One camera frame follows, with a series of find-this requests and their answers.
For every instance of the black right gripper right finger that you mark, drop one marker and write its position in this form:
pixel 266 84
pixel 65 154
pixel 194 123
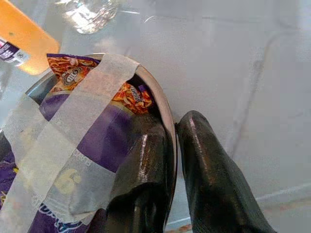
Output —
pixel 213 189

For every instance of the clear plastic bottle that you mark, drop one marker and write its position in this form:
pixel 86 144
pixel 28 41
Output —
pixel 90 17

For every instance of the beige masking tape strip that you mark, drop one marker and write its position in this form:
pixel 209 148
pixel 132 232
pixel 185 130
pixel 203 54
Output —
pixel 92 189
pixel 97 85

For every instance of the purple noodle packet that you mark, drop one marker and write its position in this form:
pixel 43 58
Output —
pixel 104 140

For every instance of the orange juice bottle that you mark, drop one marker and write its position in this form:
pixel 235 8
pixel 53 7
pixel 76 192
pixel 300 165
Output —
pixel 24 31

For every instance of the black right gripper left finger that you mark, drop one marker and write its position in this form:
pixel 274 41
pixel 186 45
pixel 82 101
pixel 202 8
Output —
pixel 145 182

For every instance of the steel bowl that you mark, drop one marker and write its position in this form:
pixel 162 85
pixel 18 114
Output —
pixel 157 94

